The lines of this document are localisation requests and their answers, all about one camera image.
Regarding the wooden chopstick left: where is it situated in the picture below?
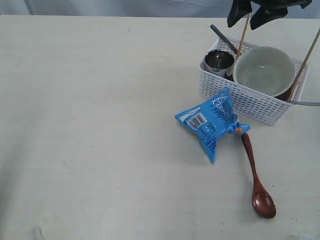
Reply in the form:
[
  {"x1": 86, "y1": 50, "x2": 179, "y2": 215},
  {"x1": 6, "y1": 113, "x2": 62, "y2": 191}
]
[{"x1": 235, "y1": 13, "x2": 251, "y2": 61}]

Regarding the pale green ceramic bowl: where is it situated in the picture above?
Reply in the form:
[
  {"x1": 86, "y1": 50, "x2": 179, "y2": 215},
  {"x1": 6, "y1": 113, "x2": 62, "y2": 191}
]
[{"x1": 232, "y1": 46, "x2": 296, "y2": 97}]

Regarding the brown wooden plate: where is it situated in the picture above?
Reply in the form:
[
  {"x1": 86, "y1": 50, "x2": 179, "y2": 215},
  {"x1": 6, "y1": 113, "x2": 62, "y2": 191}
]
[{"x1": 275, "y1": 86, "x2": 293, "y2": 101}]

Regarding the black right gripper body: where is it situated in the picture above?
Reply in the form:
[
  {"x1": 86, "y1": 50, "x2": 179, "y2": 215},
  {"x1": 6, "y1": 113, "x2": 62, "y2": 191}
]
[{"x1": 252, "y1": 0, "x2": 312, "y2": 9}]

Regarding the blue snack packet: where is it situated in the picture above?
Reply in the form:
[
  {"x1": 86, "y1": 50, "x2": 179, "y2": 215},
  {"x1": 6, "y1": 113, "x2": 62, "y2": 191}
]
[{"x1": 174, "y1": 87, "x2": 251, "y2": 164}]

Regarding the wooden chopstick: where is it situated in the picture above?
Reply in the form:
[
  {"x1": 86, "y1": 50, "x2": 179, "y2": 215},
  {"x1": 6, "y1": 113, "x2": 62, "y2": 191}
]
[
  {"x1": 235, "y1": 13, "x2": 251, "y2": 61},
  {"x1": 289, "y1": 28, "x2": 320, "y2": 99}
]

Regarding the brown wooden spoon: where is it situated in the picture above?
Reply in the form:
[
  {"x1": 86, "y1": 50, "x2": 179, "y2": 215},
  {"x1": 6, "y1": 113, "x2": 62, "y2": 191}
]
[{"x1": 241, "y1": 133, "x2": 277, "y2": 219}]

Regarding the white backdrop curtain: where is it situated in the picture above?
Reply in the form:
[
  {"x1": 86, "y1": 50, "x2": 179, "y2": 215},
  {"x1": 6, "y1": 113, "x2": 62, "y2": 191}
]
[{"x1": 0, "y1": 0, "x2": 320, "y2": 20}]

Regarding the silver metal utensil handle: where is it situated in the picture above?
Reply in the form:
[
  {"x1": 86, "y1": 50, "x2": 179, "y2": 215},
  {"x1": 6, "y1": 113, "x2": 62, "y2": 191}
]
[{"x1": 287, "y1": 101, "x2": 320, "y2": 107}]

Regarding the white perforated plastic basket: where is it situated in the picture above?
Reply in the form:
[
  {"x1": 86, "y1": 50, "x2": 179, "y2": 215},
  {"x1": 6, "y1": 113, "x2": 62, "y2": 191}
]
[{"x1": 198, "y1": 38, "x2": 309, "y2": 126}]

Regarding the wooden chopstick right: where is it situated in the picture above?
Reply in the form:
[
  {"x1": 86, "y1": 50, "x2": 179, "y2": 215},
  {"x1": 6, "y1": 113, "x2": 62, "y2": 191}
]
[{"x1": 289, "y1": 28, "x2": 320, "y2": 99}]

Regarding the dark metal knife handle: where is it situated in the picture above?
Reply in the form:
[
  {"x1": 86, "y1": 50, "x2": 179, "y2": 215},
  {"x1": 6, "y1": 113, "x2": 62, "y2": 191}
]
[{"x1": 210, "y1": 24, "x2": 238, "y2": 54}]

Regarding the stainless steel cup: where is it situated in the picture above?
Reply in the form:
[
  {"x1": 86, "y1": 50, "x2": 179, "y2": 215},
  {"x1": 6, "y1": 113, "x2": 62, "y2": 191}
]
[{"x1": 204, "y1": 49, "x2": 235, "y2": 80}]

